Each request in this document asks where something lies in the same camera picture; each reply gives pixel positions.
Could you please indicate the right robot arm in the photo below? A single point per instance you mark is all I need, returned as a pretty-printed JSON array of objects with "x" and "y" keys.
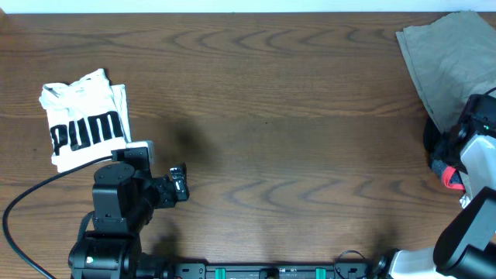
[{"x": 464, "y": 158}]

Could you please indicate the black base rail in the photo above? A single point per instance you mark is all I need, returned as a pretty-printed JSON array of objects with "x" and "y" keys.
[{"x": 343, "y": 270}]

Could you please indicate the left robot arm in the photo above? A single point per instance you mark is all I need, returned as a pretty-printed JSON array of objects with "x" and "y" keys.
[{"x": 124, "y": 197}]

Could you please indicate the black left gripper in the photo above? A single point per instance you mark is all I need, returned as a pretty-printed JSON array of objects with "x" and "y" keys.
[{"x": 172, "y": 187}]

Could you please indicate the khaki green shorts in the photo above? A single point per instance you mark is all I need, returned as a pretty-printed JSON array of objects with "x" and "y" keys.
[{"x": 448, "y": 61}]

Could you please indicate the white Puma t-shirt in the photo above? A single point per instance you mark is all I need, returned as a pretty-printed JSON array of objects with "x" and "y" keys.
[{"x": 87, "y": 119}]

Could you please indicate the black garment with red tag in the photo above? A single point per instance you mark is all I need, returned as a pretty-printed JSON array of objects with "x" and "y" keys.
[{"x": 436, "y": 146}]

